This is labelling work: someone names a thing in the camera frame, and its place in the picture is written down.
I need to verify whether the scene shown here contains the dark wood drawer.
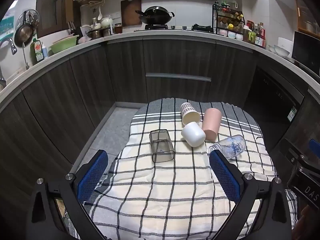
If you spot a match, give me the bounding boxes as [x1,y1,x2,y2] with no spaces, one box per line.
[145,72,212,103]

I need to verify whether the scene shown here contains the built-in dishwasher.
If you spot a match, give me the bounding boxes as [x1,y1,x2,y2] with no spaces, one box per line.
[244,66,305,132]

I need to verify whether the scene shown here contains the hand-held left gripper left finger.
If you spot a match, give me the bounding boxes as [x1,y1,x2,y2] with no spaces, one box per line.
[25,149,110,240]

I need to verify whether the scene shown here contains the black wok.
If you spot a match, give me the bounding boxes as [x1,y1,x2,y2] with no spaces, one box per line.
[135,6,175,25]

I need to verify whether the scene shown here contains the grey transparent square cup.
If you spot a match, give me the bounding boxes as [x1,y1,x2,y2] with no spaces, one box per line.
[149,129,175,163]

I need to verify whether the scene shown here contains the white cup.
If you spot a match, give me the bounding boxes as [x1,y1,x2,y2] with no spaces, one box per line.
[181,121,206,147]

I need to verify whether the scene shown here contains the wooden cutting board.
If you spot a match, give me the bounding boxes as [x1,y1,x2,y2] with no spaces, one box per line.
[121,0,142,27]

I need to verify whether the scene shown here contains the white bowls on counter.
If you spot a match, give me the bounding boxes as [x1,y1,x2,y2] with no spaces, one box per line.
[269,44,290,57]

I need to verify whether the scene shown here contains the black microwave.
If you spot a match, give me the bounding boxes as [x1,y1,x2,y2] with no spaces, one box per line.
[291,31,320,77]

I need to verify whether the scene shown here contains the knife block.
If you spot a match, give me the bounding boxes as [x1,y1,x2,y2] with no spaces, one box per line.
[67,21,81,37]

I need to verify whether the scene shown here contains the black wire spice rack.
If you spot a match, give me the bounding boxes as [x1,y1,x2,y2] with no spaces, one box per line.
[212,2,245,37]

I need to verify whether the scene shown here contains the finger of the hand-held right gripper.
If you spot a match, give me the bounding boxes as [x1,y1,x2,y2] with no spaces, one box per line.
[296,137,320,173]

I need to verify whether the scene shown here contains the dark wall cupboard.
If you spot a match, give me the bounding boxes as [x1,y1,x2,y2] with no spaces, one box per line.
[36,0,75,38]

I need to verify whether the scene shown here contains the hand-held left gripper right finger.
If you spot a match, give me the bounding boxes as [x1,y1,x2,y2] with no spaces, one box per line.
[209,151,298,240]

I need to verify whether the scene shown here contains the pink cup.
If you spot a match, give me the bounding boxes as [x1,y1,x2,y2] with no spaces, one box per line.
[202,108,222,141]

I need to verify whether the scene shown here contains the wooden shelf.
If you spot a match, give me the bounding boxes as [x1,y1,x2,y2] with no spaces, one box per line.
[294,0,320,34]

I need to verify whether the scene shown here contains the green basin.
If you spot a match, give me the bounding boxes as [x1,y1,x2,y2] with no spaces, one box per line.
[49,34,77,54]

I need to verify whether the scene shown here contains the green dish soap bottle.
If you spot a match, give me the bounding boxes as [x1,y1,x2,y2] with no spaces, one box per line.
[30,39,45,63]

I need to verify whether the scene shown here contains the cream ribbed cup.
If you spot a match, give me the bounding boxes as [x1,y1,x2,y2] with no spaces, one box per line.
[180,102,201,127]

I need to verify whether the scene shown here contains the gas stove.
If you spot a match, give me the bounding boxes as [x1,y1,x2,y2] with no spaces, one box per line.
[134,24,215,33]

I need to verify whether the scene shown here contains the clear printed glass bottle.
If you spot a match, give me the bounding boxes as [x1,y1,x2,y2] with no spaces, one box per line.
[208,134,247,159]

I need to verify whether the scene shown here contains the metal faucet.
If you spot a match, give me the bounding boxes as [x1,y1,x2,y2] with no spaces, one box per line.
[0,37,18,85]

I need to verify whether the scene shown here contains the white box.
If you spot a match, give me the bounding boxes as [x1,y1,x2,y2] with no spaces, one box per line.
[277,37,293,52]

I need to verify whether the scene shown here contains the black white checked cloth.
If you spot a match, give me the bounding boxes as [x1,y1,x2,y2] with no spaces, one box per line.
[67,98,298,240]

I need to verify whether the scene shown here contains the hanging frying pan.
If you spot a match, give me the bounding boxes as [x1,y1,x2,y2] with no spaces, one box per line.
[14,22,34,48]

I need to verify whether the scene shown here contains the metal pot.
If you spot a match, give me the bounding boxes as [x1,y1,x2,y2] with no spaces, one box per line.
[86,29,101,40]

